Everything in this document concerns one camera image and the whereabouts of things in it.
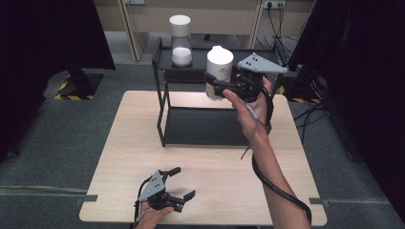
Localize glass jar with lid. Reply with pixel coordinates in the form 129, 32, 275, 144
168, 14, 194, 68

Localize person's left hand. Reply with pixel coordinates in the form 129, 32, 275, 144
135, 200, 175, 229

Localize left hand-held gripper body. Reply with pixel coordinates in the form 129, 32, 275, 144
138, 170, 185, 213

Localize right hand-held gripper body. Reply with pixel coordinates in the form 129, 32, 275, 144
214, 52, 288, 103

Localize white wall power outlet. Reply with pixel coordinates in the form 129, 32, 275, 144
262, 0, 287, 10

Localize black hanging power cables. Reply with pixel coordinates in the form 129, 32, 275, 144
255, 3, 299, 56

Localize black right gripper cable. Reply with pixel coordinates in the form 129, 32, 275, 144
251, 84, 313, 225

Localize thin grey wrist cord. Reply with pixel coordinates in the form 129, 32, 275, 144
240, 104, 269, 160

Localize black curtain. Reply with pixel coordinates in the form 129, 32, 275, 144
288, 0, 405, 223
0, 0, 117, 164

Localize black stand base striped tape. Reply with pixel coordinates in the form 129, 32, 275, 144
54, 68, 105, 101
278, 74, 323, 105

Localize jar with white spouted lid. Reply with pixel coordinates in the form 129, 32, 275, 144
204, 45, 235, 102

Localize person's right hand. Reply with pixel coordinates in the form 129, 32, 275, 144
223, 77, 272, 137

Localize black floor cables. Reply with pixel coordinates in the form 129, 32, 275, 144
292, 101, 330, 144

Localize black metal shelf rack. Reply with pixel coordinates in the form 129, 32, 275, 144
151, 36, 289, 150

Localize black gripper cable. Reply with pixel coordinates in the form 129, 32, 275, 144
133, 176, 154, 229
251, 84, 313, 225

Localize grey floor cable cover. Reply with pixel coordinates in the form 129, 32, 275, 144
0, 185, 98, 205
309, 197, 392, 208

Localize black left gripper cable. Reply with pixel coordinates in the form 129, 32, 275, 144
133, 176, 154, 229

